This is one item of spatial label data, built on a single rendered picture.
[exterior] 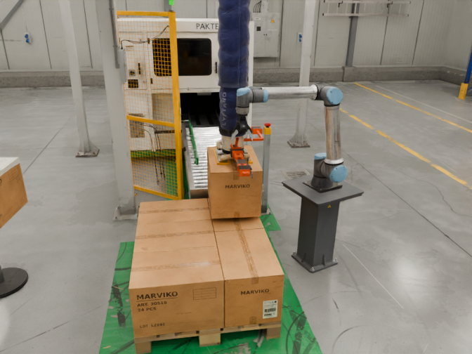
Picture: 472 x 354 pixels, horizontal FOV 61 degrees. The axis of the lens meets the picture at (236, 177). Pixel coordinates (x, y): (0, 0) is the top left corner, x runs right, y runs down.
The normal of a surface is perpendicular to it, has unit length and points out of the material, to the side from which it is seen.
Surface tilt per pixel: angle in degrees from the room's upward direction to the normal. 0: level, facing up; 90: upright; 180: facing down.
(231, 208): 91
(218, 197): 91
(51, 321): 0
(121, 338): 0
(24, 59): 90
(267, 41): 90
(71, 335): 0
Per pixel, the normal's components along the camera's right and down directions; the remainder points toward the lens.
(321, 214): 0.49, 0.35
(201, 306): 0.16, 0.39
